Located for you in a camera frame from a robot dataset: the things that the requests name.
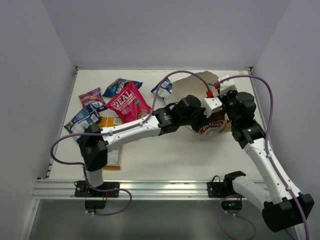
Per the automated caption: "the blue checkered paper bag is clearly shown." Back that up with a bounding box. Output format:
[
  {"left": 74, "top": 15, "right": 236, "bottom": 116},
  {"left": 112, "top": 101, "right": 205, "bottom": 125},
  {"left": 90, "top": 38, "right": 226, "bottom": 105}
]
[{"left": 171, "top": 71, "right": 228, "bottom": 140}]

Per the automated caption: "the brown chocolate snack packet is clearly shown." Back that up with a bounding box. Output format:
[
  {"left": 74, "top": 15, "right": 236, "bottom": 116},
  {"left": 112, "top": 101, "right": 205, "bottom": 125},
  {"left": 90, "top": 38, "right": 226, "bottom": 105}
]
[{"left": 191, "top": 109, "right": 231, "bottom": 139}]

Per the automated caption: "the blue white snack packet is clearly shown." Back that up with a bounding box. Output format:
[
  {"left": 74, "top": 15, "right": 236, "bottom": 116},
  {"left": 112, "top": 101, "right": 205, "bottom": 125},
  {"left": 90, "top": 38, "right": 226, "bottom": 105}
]
[{"left": 150, "top": 78, "right": 173, "bottom": 105}]

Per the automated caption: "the pink snack packet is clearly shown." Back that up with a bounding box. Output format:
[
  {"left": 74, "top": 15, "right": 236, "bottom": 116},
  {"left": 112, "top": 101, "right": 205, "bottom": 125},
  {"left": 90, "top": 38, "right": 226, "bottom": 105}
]
[{"left": 106, "top": 82, "right": 151, "bottom": 123}]

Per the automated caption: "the blue Doritos chip bag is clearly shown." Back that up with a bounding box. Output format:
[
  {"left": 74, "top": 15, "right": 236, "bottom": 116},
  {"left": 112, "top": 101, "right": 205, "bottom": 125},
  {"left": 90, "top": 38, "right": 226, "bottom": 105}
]
[{"left": 102, "top": 78, "right": 143, "bottom": 98}]

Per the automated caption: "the orange snack packet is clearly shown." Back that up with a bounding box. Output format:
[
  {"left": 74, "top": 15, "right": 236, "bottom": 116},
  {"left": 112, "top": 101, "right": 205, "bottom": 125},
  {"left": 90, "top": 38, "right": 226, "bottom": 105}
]
[{"left": 97, "top": 117, "right": 123, "bottom": 171}]

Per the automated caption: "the purple Fox's candy bag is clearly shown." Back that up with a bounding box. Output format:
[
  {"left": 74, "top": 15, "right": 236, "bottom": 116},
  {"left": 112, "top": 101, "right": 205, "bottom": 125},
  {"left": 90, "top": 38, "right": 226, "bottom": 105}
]
[{"left": 78, "top": 87, "right": 108, "bottom": 112}]

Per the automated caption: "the dark blue snack packet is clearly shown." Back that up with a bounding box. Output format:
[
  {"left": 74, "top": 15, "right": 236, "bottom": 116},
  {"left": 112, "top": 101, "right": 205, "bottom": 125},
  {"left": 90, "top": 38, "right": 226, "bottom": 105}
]
[{"left": 64, "top": 104, "right": 101, "bottom": 134}]

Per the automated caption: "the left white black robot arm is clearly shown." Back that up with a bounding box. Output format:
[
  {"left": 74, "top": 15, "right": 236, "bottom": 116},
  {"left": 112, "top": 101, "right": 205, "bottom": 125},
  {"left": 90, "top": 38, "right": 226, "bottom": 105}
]
[{"left": 79, "top": 95, "right": 212, "bottom": 197}]

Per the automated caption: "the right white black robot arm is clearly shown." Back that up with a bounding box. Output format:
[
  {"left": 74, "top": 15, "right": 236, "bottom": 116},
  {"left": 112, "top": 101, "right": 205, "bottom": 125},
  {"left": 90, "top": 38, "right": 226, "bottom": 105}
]
[{"left": 218, "top": 90, "right": 314, "bottom": 232}]

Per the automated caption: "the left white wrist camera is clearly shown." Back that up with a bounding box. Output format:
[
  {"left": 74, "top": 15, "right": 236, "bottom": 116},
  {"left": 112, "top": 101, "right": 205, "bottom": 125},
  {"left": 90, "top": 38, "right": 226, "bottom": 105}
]
[{"left": 201, "top": 90, "right": 223, "bottom": 117}]

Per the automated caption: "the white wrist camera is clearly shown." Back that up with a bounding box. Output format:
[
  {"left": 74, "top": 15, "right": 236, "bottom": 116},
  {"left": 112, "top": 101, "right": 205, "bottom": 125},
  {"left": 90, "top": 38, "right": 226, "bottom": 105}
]
[
  {"left": 201, "top": 90, "right": 223, "bottom": 117},
  {"left": 213, "top": 74, "right": 237, "bottom": 96}
]

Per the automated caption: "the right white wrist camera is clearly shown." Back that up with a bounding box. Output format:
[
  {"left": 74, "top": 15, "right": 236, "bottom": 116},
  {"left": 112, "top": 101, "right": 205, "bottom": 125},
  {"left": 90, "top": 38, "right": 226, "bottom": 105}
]
[{"left": 213, "top": 74, "right": 237, "bottom": 96}]

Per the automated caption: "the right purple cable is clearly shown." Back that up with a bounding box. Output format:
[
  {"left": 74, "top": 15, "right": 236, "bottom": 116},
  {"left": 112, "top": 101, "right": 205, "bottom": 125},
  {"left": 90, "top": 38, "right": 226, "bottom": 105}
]
[{"left": 216, "top": 74, "right": 311, "bottom": 240}]

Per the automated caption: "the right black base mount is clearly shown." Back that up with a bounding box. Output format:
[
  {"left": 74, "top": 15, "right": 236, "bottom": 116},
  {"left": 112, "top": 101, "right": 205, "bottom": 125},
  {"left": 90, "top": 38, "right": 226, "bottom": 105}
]
[{"left": 206, "top": 175, "right": 243, "bottom": 213}]

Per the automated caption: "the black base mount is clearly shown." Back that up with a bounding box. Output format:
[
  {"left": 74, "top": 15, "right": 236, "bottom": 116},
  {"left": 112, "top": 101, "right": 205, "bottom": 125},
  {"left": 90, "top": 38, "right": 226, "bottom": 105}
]
[
  {"left": 206, "top": 175, "right": 243, "bottom": 213},
  {"left": 73, "top": 180, "right": 119, "bottom": 212}
]

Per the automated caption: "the aluminium mounting rail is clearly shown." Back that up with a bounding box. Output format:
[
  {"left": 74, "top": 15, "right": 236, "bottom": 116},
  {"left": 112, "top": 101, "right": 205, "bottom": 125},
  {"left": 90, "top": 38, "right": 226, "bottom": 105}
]
[{"left": 31, "top": 179, "right": 211, "bottom": 200}]

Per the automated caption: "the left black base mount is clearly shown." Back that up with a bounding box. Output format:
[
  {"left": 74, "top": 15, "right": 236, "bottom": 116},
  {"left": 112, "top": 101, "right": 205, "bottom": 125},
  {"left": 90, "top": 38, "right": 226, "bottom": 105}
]
[{"left": 73, "top": 180, "right": 119, "bottom": 212}]

